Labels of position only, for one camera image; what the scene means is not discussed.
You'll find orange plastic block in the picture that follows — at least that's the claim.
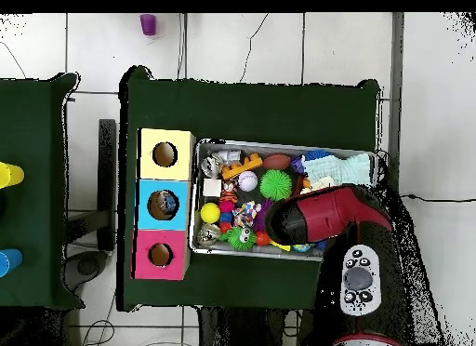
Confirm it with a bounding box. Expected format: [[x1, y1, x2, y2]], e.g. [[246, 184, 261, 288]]
[[221, 153, 263, 180]]

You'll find black upright stand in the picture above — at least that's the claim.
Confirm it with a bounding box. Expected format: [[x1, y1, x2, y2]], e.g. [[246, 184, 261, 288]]
[[66, 118, 117, 252]]

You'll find shallow mesh bin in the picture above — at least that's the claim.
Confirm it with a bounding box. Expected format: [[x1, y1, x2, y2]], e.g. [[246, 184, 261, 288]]
[[188, 139, 377, 263]]

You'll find blue cup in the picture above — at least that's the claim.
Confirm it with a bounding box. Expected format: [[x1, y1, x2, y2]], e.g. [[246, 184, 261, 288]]
[[0, 247, 24, 278]]

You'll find wooden box with three holes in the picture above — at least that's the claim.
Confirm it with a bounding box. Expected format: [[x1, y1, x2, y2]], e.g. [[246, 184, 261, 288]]
[[131, 127, 196, 281]]

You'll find brown toy football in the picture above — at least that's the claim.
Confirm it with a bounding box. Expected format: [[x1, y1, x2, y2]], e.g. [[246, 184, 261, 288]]
[[262, 153, 292, 171]]

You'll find purple cup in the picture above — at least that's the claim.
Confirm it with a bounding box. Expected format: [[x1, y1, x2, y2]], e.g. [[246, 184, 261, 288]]
[[139, 13, 158, 37]]

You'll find black cable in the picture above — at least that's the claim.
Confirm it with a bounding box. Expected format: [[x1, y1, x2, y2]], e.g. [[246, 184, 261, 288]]
[[373, 148, 476, 220]]

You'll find green spiky ball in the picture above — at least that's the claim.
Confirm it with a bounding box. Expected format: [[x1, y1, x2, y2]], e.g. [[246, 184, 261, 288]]
[[258, 168, 294, 201]]

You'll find cream knitted cloth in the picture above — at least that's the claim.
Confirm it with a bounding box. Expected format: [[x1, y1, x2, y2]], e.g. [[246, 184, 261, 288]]
[[309, 175, 337, 193]]

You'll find dark grey oval pad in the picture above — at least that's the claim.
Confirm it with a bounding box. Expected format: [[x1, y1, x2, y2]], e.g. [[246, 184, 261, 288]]
[[63, 249, 110, 292]]

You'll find light blue knitted cloth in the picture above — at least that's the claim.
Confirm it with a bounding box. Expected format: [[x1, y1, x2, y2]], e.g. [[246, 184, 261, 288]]
[[302, 153, 374, 187]]

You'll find colourful printed wrapper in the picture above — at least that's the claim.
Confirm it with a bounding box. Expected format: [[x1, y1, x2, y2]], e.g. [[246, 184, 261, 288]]
[[231, 200, 262, 229]]

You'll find white baseball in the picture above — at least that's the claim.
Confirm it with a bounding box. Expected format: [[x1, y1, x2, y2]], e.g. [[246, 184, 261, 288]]
[[236, 169, 258, 193]]

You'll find yellow ball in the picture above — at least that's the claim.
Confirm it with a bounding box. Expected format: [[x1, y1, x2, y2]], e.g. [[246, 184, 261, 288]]
[[199, 202, 221, 225]]

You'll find crushed silver can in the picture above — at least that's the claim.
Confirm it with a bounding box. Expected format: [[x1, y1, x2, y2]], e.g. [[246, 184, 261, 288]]
[[200, 153, 225, 178]]

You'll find crushed clear plastic bottle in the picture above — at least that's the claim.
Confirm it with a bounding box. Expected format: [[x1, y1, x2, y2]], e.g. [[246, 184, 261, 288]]
[[147, 190, 180, 220]]

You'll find yellow cup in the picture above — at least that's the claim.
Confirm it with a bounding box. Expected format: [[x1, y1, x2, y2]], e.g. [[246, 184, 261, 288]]
[[0, 161, 26, 190]]

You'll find green spiky monster toy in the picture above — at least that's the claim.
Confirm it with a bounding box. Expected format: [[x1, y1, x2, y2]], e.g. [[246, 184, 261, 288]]
[[218, 226, 258, 251]]

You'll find dark green tablecloth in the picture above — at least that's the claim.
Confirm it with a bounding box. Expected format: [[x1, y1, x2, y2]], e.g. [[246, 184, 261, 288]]
[[117, 64, 382, 319], [0, 72, 86, 312]]

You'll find wooden cube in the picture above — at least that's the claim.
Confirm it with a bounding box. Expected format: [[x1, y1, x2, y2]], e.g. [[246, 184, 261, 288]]
[[203, 178, 223, 197]]

